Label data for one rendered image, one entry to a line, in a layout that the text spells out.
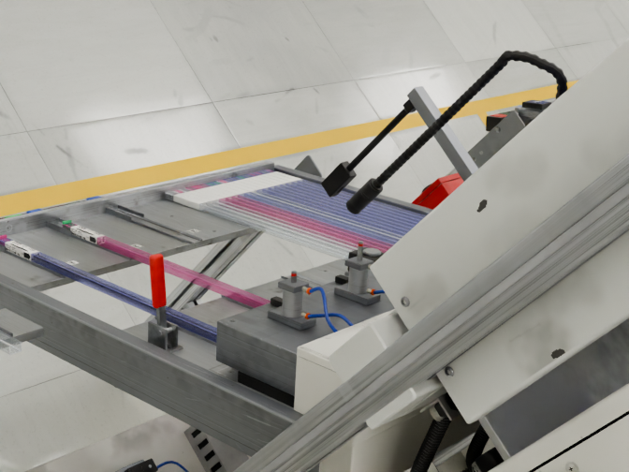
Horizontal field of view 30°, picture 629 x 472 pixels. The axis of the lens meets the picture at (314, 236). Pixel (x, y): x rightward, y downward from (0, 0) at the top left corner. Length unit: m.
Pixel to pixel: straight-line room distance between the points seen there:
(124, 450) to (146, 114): 1.48
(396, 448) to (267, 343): 0.17
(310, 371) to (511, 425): 0.22
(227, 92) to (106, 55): 0.37
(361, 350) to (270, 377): 0.23
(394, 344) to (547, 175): 0.20
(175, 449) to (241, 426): 0.58
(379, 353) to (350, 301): 0.33
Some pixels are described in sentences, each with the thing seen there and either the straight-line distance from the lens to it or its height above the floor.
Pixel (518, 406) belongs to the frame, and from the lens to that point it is 1.06.
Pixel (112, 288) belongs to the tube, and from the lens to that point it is 1.49.
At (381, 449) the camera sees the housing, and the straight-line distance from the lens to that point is 1.19.
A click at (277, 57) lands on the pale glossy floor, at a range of 3.52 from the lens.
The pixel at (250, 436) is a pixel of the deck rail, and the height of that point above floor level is 1.12.
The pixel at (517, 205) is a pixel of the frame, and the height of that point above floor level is 1.55.
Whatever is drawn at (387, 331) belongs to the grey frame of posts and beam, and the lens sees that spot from 1.01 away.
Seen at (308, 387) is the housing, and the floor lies 1.21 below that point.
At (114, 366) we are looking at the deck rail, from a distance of 1.36.
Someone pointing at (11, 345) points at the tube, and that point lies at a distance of 1.20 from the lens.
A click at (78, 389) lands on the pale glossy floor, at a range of 2.53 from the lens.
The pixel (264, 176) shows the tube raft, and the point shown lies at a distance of 2.01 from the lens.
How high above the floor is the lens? 2.04
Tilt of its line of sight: 41 degrees down
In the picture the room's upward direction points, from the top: 46 degrees clockwise
